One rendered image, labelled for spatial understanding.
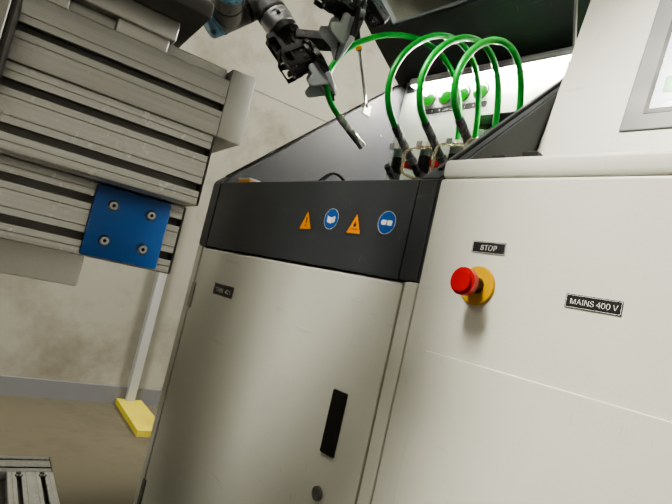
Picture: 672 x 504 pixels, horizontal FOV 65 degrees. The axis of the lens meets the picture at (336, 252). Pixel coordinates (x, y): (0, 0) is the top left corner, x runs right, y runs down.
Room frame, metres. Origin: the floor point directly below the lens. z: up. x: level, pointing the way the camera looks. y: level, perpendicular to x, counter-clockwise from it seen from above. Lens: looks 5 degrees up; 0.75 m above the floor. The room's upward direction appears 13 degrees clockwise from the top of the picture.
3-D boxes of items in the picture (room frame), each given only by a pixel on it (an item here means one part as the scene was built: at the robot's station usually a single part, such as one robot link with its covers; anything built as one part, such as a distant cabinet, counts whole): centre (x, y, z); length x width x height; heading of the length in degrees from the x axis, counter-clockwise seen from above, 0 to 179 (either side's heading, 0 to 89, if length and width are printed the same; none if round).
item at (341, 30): (1.04, 0.09, 1.27); 0.06 x 0.03 x 0.09; 131
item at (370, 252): (1.05, 0.09, 0.87); 0.62 x 0.04 x 0.16; 41
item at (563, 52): (1.38, -0.29, 1.43); 0.54 x 0.03 x 0.02; 41
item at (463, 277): (0.69, -0.18, 0.80); 0.05 x 0.04 x 0.05; 41
